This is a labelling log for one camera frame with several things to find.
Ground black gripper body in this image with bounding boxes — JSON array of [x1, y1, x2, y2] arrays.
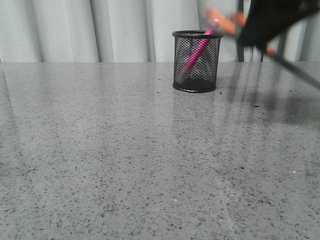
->
[[238, 0, 320, 51]]

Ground grey orange scissors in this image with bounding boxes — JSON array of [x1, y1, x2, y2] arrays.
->
[[205, 8, 320, 89]]

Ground pink marker pen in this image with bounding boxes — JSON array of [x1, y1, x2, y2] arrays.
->
[[179, 18, 220, 77]]

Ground black mesh pen holder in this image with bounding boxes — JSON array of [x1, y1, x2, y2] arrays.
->
[[172, 30, 223, 93]]

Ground grey curtain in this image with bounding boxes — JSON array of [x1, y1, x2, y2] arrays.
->
[[0, 0, 320, 63]]

